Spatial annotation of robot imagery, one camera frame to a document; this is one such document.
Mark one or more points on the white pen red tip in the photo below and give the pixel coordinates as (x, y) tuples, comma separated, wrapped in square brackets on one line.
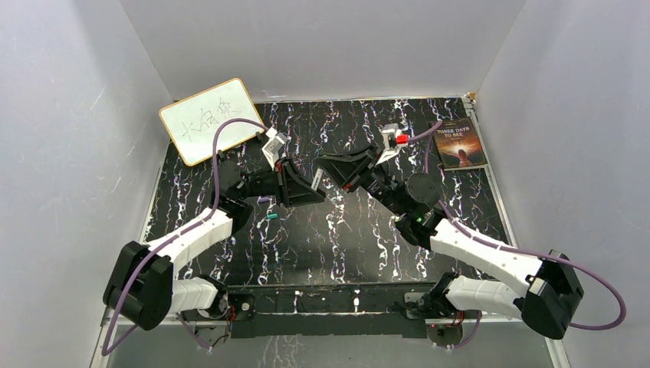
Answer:
[(317, 178)]

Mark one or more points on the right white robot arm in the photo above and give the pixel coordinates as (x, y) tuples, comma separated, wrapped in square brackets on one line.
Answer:
[(542, 291)]

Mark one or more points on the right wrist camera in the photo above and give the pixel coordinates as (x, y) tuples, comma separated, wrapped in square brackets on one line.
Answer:
[(394, 140)]

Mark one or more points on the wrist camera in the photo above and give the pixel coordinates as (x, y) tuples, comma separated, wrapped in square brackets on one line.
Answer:
[(273, 148), (394, 140)]

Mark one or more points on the small whiteboard wooden frame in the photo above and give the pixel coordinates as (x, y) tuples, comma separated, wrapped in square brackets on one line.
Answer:
[(192, 122)]

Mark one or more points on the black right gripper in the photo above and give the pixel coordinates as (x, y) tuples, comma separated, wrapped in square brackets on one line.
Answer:
[(344, 169)]

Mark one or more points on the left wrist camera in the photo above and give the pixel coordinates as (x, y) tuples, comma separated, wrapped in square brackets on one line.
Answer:
[(273, 148)]

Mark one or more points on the dark paperback book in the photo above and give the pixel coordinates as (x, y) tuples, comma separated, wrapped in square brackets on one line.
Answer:
[(458, 145)]

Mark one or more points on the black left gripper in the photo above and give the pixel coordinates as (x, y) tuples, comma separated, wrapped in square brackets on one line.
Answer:
[(290, 186)]

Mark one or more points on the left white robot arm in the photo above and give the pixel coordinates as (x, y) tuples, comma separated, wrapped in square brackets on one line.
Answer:
[(143, 286)]

